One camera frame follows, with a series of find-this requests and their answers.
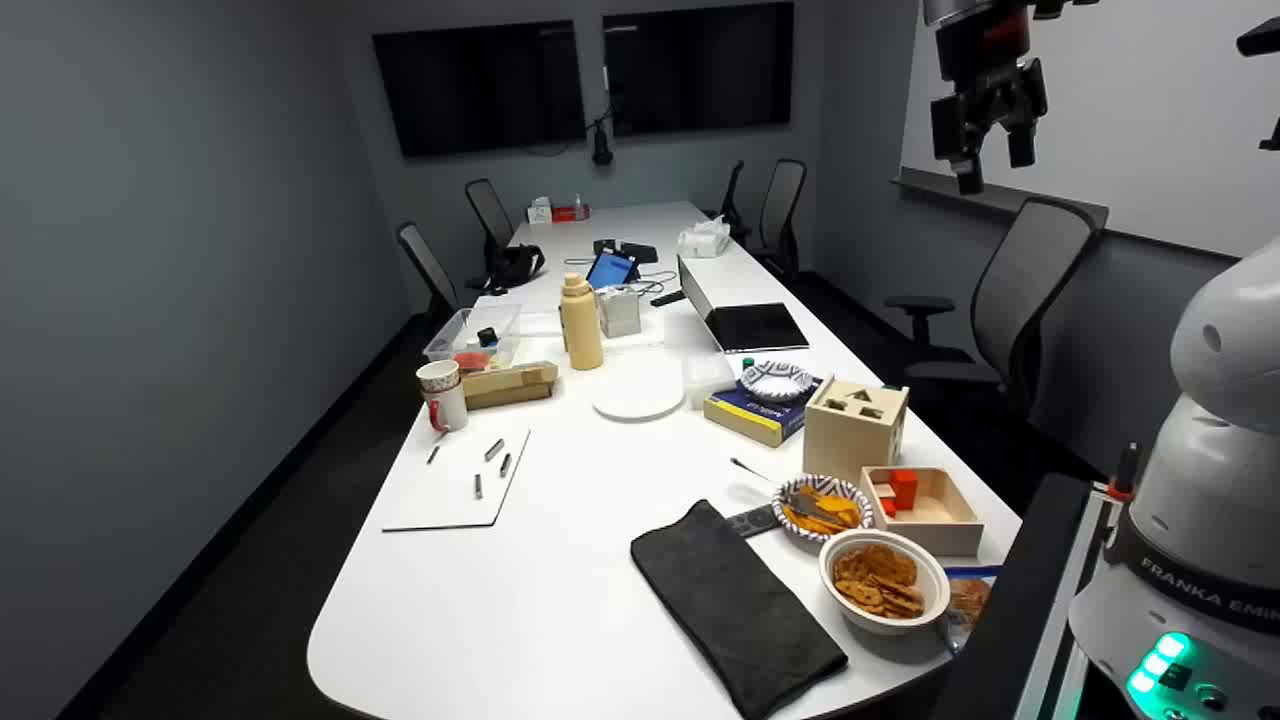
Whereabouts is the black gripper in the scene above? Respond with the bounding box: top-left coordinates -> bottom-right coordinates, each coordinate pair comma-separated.
928,0 -> 1050,198

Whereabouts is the left wall monitor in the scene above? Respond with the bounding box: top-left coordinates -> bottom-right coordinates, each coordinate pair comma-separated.
373,20 -> 584,161

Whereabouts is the grey remote control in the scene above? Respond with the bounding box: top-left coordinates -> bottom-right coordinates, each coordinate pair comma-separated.
728,503 -> 779,542

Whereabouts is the black bag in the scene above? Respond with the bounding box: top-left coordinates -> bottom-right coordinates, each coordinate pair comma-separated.
483,245 -> 543,298

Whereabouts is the office chair far right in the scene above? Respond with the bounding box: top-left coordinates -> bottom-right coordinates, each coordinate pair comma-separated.
749,161 -> 808,274

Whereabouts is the office chair near left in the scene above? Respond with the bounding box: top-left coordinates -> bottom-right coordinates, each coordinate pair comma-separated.
396,222 -> 460,311

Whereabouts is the white round plate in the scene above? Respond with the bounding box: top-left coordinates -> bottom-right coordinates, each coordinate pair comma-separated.
589,373 -> 686,426

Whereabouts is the wooden block tray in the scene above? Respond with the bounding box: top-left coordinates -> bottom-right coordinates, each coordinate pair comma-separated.
463,360 -> 555,407

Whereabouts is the white bowl with crackers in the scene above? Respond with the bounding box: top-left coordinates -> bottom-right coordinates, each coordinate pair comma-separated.
820,528 -> 947,638

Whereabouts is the white jar red label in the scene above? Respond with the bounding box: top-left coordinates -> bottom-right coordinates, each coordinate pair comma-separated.
418,360 -> 467,431

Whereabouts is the office chair far left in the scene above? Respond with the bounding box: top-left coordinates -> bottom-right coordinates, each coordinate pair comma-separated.
463,179 -> 518,247

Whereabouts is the white long box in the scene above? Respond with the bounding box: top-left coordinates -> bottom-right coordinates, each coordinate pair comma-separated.
675,247 -> 788,320

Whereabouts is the metal cup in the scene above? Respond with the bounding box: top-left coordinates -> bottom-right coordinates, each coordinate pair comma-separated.
600,288 -> 639,337

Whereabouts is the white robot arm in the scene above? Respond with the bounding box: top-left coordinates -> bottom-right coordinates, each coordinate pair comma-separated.
1067,242 -> 1280,720

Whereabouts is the tan squeeze bottle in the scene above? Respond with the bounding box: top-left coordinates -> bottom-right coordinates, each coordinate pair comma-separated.
560,274 -> 604,373

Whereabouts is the black cloth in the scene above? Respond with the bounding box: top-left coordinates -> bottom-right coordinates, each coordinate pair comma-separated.
628,501 -> 849,720

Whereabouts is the grey office chair right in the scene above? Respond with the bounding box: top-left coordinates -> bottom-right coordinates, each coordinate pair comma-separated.
887,199 -> 1097,412

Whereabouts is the white cutting board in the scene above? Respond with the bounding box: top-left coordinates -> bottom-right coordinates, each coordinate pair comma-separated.
381,426 -> 531,531

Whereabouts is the clear plastic container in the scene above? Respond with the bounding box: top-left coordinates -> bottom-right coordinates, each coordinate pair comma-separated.
424,298 -> 519,360

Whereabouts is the patterned bowl with snacks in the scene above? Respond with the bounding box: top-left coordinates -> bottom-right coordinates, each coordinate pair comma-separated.
774,475 -> 875,547

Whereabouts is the wall monitor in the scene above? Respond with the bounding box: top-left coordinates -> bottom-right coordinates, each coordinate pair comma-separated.
604,6 -> 792,137
373,20 -> 584,161

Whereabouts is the black laptop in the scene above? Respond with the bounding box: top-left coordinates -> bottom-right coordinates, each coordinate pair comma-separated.
710,304 -> 808,351

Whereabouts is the blue object on table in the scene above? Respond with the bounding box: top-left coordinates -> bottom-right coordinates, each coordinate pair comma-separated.
589,251 -> 638,288

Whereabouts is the wooden tray with red blocks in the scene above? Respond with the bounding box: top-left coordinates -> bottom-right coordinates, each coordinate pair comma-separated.
866,463 -> 986,558

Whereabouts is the wooden shape sorter box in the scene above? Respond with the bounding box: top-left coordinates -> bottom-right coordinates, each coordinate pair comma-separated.
805,380 -> 908,481

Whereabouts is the right wall monitor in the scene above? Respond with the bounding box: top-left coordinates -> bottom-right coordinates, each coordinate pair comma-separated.
604,6 -> 792,137

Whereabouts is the whiteboard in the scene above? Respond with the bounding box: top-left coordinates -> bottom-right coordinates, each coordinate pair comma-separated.
897,0 -> 1280,263

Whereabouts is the small patterned bowl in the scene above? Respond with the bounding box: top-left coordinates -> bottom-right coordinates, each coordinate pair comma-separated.
742,360 -> 817,403

